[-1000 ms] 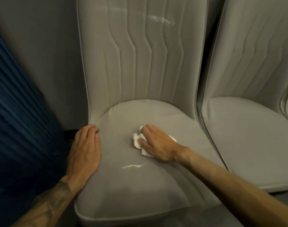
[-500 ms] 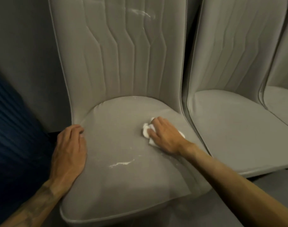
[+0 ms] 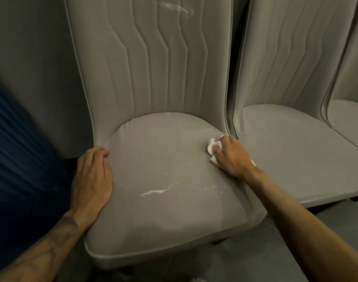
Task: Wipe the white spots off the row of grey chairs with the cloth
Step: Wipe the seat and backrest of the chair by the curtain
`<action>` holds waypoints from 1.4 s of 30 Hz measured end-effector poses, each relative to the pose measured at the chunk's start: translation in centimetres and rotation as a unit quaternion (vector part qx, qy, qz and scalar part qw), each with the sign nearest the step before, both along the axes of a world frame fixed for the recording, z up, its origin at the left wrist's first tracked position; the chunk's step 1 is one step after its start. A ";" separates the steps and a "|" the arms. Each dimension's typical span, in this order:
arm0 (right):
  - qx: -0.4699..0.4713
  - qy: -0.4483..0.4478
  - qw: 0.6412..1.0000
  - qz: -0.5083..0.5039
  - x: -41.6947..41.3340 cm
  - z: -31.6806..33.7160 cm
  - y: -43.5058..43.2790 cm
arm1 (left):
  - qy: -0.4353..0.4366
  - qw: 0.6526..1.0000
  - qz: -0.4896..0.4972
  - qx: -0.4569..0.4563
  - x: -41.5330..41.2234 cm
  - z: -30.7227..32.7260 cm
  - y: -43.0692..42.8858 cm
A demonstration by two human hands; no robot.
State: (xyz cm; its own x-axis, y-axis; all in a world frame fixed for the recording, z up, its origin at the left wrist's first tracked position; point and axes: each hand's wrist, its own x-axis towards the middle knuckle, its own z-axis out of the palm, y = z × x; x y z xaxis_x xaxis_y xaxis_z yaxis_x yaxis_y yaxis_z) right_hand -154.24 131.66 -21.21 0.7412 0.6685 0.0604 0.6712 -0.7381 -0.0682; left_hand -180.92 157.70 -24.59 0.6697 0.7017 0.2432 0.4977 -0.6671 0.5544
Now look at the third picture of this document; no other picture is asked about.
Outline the dark blue ribbed fabric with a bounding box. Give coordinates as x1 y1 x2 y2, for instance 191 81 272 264
0 76 74 268

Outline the person's left hand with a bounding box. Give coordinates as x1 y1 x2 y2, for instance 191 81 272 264
66 146 114 230

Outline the white cleaning cloth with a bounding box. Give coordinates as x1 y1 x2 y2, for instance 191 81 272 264
207 135 256 168

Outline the person's right forearm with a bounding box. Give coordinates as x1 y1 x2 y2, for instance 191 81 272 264
246 170 358 282

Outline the person's left forearm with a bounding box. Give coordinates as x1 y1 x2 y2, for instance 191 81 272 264
0 213 91 282

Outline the grey padded chair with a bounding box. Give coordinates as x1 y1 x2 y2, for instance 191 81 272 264
227 0 358 209
63 0 267 262
321 0 358 156

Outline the person's right hand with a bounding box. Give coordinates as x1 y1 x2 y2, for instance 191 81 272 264
211 135 266 183

